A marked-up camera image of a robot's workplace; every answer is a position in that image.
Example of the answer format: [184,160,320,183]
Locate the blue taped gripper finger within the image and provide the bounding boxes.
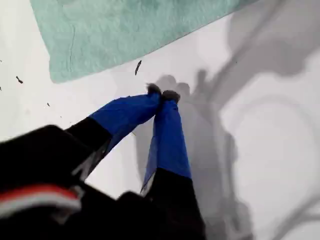
[63,83,163,181]
[139,89,207,240]

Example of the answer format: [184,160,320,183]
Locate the pale green T-shirt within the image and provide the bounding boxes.
[29,0,262,84]

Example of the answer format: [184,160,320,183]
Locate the red white servo wire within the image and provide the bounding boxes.
[0,184,82,219]

